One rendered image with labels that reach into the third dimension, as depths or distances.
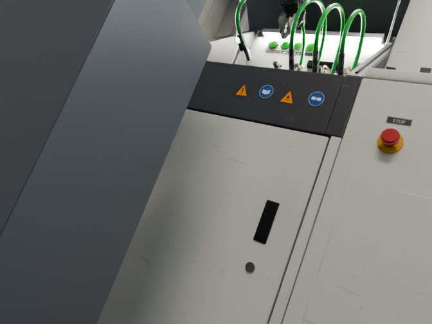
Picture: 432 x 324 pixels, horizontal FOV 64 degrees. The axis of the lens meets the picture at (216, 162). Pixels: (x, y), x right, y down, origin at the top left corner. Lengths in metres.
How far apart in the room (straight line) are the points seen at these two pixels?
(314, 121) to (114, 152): 0.53
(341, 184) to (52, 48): 0.62
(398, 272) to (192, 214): 0.48
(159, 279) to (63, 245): 0.49
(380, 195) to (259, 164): 0.28
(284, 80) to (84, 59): 0.63
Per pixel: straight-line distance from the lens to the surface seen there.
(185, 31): 0.59
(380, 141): 0.84
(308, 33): 1.69
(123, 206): 0.55
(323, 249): 0.80
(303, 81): 0.94
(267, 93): 0.95
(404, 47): 1.30
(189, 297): 0.90
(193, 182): 0.94
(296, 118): 0.90
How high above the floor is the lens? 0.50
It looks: 10 degrees up
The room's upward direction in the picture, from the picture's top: 21 degrees clockwise
